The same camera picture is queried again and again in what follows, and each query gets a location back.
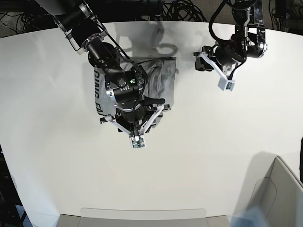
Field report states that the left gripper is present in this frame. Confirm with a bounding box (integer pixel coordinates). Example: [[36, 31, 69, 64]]
[[193, 44, 246, 72]]

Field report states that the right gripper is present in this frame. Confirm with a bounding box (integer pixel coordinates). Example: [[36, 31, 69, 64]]
[[99, 104, 170, 128]]

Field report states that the grey T-shirt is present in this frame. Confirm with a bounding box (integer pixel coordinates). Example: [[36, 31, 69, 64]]
[[94, 57, 176, 118]]

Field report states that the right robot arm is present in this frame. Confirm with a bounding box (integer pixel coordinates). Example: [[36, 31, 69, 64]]
[[37, 0, 165, 131]]

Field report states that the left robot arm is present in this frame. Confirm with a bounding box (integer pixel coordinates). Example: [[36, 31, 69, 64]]
[[202, 0, 267, 72]]

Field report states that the black cable bundle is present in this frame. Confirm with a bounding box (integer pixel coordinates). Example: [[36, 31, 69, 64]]
[[153, 0, 209, 23]]

